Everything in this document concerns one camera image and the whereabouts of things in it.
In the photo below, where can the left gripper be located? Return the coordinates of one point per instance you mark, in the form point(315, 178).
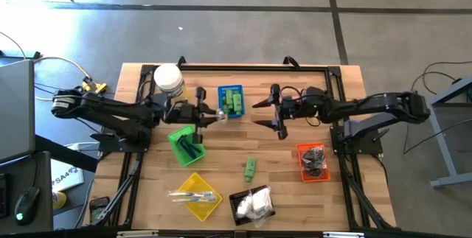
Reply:
point(186, 113)

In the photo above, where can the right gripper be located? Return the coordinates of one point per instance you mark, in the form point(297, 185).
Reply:
point(293, 107)

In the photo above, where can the clear patterned white packet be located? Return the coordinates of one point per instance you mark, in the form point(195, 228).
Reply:
point(222, 115)

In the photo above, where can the dark blue toothbrush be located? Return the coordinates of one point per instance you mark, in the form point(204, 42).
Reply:
point(193, 145)
point(188, 149)

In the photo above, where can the black round pad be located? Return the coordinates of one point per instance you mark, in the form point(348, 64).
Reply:
point(312, 155)
point(314, 171)

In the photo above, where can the blue white toothbrush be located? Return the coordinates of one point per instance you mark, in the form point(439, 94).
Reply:
point(193, 199)
point(191, 194)

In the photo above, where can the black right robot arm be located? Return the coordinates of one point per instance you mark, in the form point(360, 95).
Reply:
point(368, 105)

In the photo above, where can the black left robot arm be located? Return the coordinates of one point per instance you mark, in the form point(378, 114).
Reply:
point(110, 111)

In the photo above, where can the blue plastic basket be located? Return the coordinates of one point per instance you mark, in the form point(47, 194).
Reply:
point(220, 98)

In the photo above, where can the green plastic basket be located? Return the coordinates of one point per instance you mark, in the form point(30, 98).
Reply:
point(178, 155)

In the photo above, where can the Lysol wipes canister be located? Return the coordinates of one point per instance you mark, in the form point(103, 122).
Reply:
point(169, 79)

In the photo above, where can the loose green block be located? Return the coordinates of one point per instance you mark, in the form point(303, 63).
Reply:
point(250, 168)

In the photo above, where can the orange plastic basket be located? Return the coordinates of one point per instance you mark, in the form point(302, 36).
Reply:
point(299, 164)

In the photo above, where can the black plastic slotted basket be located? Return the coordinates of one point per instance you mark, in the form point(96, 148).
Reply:
point(235, 201)

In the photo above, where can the yellow plastic slotted basket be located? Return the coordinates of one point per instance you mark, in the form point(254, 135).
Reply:
point(199, 210)

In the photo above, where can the white power strip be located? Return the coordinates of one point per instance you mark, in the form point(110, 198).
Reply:
point(79, 146)

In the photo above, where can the black handheld device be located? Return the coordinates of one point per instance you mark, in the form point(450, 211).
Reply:
point(97, 206)

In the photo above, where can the white printed booklet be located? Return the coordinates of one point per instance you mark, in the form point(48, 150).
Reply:
point(66, 177)

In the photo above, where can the yellow round object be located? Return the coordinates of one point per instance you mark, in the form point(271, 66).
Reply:
point(59, 200)

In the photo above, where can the dark desk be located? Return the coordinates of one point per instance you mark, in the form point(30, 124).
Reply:
point(40, 168)

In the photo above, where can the grey laptop lid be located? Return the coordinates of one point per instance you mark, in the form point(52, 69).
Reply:
point(14, 109)

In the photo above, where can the black computer mouse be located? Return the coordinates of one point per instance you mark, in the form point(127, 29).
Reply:
point(26, 205)

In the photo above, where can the black keyboard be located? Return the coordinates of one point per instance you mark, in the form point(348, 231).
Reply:
point(3, 195)

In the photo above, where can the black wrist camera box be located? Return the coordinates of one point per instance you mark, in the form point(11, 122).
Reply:
point(313, 94)
point(162, 101)

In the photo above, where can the black diagonal frame strut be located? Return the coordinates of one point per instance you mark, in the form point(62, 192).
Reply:
point(363, 201)
point(127, 190)

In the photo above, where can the silver metal bracket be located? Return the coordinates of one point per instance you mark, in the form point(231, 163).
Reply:
point(343, 235)
point(136, 234)

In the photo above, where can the grey metal table frame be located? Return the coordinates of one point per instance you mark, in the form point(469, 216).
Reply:
point(440, 120)

